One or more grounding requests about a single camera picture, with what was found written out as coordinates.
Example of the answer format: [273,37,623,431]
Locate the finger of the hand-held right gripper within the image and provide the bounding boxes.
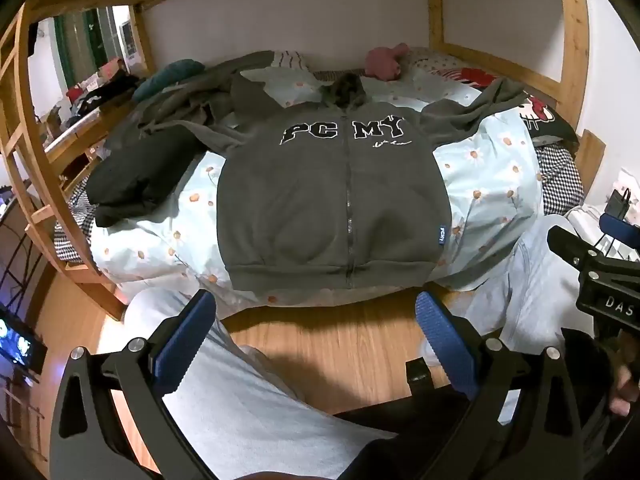
[547,226,602,274]
[599,213,640,262]

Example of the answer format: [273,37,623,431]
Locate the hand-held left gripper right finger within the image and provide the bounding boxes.
[414,290,589,480]

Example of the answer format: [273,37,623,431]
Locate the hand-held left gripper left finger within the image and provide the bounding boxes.
[49,289,221,480]

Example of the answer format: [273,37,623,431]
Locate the dark green zip hoodie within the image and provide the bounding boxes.
[190,72,531,292]

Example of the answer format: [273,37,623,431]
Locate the black folded clothes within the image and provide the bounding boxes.
[90,130,211,228]

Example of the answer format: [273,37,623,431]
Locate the pile of grey clothes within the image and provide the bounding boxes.
[102,50,281,161]

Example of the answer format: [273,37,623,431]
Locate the person's right hand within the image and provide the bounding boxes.
[612,342,640,417]

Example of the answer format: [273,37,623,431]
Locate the person's light blue pants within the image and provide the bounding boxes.
[122,214,583,466]

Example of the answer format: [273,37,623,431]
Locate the person's black zip jacket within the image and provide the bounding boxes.
[320,400,481,480]

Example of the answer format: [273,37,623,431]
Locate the floral light blue duvet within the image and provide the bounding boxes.
[90,67,546,311]

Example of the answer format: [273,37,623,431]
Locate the computer monitor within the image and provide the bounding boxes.
[0,305,48,376]

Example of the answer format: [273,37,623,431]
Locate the strawberry print pillow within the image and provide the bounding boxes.
[400,47,466,78]

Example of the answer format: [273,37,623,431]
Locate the cluttered wooden bunk bed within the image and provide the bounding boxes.
[42,60,148,176]

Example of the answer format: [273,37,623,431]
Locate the teal pillow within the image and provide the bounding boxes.
[132,59,205,101]

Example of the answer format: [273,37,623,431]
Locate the pink plush toy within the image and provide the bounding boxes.
[364,44,411,81]

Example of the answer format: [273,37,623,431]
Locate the patterned white pillow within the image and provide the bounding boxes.
[272,50,313,71]

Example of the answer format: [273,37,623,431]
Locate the wooden bunk bed frame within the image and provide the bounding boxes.
[0,0,608,321]

